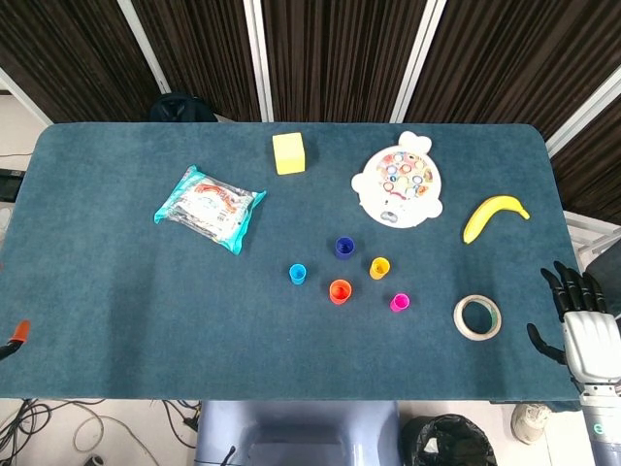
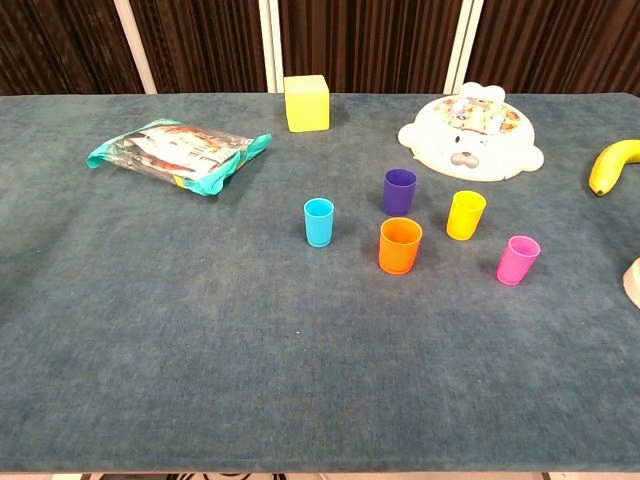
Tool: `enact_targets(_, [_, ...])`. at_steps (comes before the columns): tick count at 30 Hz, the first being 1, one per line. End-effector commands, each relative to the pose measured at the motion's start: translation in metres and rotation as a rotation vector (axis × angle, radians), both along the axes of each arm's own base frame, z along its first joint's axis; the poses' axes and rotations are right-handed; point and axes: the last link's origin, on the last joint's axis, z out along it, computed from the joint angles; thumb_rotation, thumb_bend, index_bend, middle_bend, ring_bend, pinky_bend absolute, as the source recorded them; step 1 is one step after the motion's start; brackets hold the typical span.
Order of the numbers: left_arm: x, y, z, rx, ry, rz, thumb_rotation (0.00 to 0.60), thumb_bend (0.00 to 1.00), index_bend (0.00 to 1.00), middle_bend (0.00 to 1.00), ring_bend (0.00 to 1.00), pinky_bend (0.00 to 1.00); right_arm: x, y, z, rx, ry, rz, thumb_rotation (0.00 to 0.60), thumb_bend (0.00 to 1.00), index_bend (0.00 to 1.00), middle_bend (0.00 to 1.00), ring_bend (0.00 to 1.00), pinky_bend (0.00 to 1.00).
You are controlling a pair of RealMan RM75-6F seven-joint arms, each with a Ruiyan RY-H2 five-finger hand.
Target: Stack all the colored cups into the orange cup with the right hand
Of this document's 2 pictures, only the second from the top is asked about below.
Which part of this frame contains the blue plastic cup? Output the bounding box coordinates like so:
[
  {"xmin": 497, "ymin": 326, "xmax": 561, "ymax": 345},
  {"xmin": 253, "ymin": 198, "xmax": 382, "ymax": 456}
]
[{"xmin": 303, "ymin": 197, "xmax": 335, "ymax": 249}]

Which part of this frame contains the purple plastic cup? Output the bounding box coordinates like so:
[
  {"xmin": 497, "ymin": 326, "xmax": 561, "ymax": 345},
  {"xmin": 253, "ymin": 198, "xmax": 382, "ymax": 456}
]
[{"xmin": 382, "ymin": 168, "xmax": 418, "ymax": 218}]

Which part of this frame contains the yellow plastic cup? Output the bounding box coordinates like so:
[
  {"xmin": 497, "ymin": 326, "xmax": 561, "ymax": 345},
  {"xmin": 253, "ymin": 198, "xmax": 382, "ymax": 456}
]
[{"xmin": 446, "ymin": 190, "xmax": 487, "ymax": 242}]

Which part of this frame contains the pink plastic cup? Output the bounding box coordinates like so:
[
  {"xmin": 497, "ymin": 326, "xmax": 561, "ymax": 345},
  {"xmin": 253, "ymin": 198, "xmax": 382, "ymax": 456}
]
[{"xmin": 496, "ymin": 235, "xmax": 542, "ymax": 287}]

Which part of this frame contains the orange plastic cup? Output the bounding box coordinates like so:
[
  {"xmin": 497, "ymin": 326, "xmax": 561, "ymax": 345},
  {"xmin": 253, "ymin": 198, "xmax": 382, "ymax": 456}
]
[{"xmin": 378, "ymin": 216, "xmax": 424, "ymax": 276}]

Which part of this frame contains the yellow foam cube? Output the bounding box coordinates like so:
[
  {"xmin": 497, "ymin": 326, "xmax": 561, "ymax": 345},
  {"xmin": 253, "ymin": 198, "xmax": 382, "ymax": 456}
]
[{"xmin": 283, "ymin": 74, "xmax": 331, "ymax": 134}]

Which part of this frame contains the teal table cloth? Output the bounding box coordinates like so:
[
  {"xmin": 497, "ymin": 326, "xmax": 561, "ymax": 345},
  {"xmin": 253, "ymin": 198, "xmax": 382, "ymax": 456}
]
[{"xmin": 0, "ymin": 92, "xmax": 640, "ymax": 474}]

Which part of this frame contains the teal snack bag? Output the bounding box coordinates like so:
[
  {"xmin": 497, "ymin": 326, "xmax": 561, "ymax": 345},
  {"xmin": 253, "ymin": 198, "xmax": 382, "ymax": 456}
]
[{"xmin": 86, "ymin": 118, "xmax": 273, "ymax": 197}]

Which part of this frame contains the white bear-shaped plate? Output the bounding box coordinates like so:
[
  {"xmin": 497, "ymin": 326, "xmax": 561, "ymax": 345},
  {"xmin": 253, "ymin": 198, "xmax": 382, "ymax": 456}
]
[{"xmin": 397, "ymin": 82, "xmax": 545, "ymax": 182}]

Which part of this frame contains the yellow banana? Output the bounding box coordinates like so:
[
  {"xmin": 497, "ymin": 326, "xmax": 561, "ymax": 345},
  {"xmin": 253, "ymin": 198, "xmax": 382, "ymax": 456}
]
[{"xmin": 588, "ymin": 139, "xmax": 640, "ymax": 197}]

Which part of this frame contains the white partition post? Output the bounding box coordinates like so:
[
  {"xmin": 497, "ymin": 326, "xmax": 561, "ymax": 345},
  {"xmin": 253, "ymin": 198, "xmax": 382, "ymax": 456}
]
[
  {"xmin": 443, "ymin": 0, "xmax": 485, "ymax": 95},
  {"xmin": 113, "ymin": 0, "xmax": 159, "ymax": 95},
  {"xmin": 258, "ymin": 0, "xmax": 285, "ymax": 94}
]

